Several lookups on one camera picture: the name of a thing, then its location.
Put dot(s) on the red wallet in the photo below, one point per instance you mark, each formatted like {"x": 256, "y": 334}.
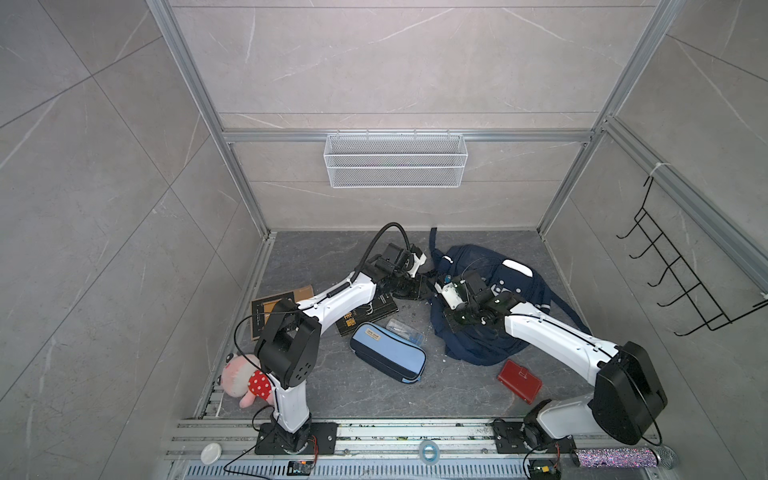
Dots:
{"x": 520, "y": 381}

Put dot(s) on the clear plastic eraser box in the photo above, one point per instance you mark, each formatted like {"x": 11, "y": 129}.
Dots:
{"x": 405, "y": 331}

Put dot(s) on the brown and black book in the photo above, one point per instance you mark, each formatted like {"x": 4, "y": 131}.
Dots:
{"x": 261, "y": 308}

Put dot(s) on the glittery purple tube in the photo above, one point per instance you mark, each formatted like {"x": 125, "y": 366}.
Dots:
{"x": 625, "y": 457}

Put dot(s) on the white wire mesh basket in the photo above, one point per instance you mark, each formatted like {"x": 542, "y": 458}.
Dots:
{"x": 413, "y": 160}

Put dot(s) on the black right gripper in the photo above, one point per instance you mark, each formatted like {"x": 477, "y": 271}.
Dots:
{"x": 452, "y": 325}

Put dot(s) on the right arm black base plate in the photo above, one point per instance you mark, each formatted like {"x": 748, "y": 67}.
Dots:
{"x": 518, "y": 437}

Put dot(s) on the clear tape roll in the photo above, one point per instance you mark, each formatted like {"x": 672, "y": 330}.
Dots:
{"x": 429, "y": 452}

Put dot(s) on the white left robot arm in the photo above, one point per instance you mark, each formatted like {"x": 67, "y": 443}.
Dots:
{"x": 289, "y": 343}

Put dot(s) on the white round cap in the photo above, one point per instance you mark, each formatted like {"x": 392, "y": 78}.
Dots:
{"x": 211, "y": 453}

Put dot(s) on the pink plush doll red dress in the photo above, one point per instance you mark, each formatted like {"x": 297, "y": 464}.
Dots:
{"x": 241, "y": 379}

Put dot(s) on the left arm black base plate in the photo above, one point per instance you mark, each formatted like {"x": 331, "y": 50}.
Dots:
{"x": 312, "y": 437}

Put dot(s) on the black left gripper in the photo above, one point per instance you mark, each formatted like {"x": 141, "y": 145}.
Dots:
{"x": 416, "y": 291}

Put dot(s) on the light blue pencil case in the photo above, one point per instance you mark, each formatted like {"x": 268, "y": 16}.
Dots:
{"x": 389, "y": 353}

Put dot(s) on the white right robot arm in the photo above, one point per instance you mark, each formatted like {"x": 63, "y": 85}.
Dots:
{"x": 627, "y": 394}

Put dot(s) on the navy blue student backpack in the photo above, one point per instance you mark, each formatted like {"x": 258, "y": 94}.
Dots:
{"x": 481, "y": 338}

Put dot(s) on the black book gold lettering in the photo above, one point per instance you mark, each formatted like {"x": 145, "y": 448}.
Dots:
{"x": 377, "y": 309}

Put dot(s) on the aluminium rail frame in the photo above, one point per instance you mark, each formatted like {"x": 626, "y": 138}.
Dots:
{"x": 377, "y": 449}

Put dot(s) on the black wire hook rack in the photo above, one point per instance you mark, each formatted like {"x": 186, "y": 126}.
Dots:
{"x": 687, "y": 284}

